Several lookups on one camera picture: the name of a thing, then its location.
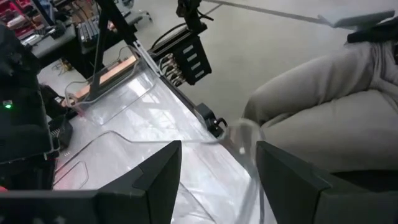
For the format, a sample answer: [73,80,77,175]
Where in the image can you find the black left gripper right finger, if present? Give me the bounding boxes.
[256,141,398,224]

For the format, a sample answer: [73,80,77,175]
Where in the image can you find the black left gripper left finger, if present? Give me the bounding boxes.
[0,140,182,224]

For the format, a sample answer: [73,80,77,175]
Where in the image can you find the clear plastic storage bin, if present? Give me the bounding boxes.
[52,117,267,224]
[64,44,158,126]

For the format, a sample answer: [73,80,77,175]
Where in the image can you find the person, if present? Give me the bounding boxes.
[241,39,398,191]

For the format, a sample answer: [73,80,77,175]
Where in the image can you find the brown wooden bar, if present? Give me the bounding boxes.
[73,55,138,101]

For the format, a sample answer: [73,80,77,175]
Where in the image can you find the grey desk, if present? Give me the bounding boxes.
[30,23,77,60]

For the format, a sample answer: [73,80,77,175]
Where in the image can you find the black electronics box white labels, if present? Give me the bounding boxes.
[148,33,213,87]

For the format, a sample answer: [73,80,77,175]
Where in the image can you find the dark keyboard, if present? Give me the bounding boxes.
[76,17,102,47]

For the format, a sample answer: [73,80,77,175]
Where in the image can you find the rack of red bins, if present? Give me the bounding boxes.
[0,0,43,40]

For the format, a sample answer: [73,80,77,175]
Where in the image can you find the black table-edge camera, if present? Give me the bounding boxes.
[194,102,229,138]

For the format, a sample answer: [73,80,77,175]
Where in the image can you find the black rig frame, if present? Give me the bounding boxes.
[89,0,139,96]

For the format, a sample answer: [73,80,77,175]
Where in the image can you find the black cable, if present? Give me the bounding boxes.
[150,21,187,50]

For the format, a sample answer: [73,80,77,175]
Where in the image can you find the black mounting post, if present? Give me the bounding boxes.
[175,0,208,35]

